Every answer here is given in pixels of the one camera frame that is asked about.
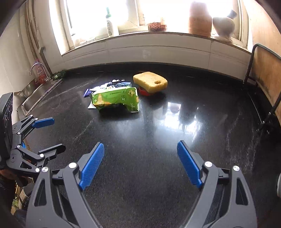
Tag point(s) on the black metal rack frame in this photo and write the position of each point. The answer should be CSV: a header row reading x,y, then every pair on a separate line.
x,y
275,110

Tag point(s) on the stainless steel sink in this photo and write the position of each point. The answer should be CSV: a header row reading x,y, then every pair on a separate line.
x,y
33,94

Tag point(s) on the white plastic bottle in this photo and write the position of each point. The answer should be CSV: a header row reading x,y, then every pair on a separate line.
x,y
112,28

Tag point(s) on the tan ceramic jar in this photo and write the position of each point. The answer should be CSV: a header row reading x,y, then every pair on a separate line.
x,y
200,21

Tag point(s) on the red small dish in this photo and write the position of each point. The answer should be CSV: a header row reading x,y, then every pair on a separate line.
x,y
144,92

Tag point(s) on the yellow sponge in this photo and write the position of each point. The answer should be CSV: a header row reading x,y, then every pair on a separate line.
x,y
151,82

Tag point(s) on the wooden board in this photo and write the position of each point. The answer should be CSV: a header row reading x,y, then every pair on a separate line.
x,y
266,70

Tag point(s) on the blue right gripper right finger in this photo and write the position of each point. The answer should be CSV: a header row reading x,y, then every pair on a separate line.
x,y
190,164

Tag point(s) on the red detergent bottle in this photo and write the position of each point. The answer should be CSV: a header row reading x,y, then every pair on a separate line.
x,y
40,72

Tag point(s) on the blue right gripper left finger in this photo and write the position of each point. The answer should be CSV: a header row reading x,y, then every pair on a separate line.
x,y
89,164

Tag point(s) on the green carton box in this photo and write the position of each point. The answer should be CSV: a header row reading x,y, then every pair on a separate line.
x,y
109,98

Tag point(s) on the chrome faucet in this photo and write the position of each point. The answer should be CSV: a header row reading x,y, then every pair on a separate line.
x,y
33,66

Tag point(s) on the blue snack wrapper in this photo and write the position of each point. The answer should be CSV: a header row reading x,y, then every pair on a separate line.
x,y
112,84

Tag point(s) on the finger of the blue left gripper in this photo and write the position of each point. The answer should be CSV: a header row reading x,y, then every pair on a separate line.
x,y
43,122

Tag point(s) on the dark green rag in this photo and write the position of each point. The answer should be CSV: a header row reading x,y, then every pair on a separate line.
x,y
59,75

